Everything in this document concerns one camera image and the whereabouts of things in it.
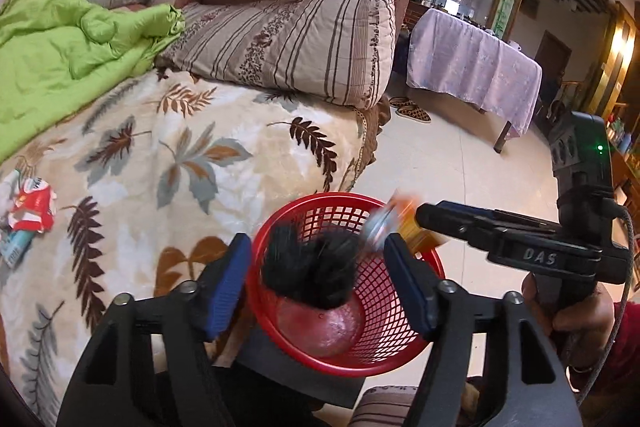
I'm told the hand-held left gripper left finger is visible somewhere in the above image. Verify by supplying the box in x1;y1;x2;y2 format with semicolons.
56;233;253;427

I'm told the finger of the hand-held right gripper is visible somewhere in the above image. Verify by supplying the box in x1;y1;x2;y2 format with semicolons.
416;203;501;254
437;201;557;230

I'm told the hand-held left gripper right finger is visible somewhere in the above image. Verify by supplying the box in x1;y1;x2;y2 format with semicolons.
382;232;583;427

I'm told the red mesh basket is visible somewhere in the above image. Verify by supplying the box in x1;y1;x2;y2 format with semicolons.
248;192;447;378

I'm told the orange snack packet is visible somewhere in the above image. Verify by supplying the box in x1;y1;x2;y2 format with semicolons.
361;191;448;258

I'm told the black furry item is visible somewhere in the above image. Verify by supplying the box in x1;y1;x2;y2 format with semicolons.
261;223;363;310

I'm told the teal tube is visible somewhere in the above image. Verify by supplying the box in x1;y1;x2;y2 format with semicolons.
0;229;38;269

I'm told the person's right forearm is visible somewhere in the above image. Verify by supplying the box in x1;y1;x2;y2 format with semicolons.
570;302;640;408

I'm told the person's right hand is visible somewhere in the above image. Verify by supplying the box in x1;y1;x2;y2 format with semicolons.
522;274;615;370

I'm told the wooden table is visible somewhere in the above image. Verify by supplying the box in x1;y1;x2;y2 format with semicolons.
477;107;516;154

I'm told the wooden shelf unit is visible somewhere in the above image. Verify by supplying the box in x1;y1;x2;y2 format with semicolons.
590;2;640;208

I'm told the brown door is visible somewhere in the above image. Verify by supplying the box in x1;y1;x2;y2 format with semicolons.
535;31;572;108

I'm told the brown striped cushion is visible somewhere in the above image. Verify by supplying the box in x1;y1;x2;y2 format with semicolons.
350;386;481;427

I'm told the leaf print blanket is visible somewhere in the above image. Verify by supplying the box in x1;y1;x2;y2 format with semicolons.
0;69;391;427

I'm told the table with lilac cloth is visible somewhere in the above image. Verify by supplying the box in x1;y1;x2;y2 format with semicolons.
406;8;543;138

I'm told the crumpled red wrapper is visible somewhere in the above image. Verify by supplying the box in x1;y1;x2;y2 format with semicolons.
7;179;57;233

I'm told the brown striped pillow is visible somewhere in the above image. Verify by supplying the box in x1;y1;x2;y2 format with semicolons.
155;0;397;110

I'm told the green quilt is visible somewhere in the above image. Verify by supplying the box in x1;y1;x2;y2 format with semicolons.
0;0;186;165

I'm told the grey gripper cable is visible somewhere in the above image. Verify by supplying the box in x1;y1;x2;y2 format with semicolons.
575;202;638;405

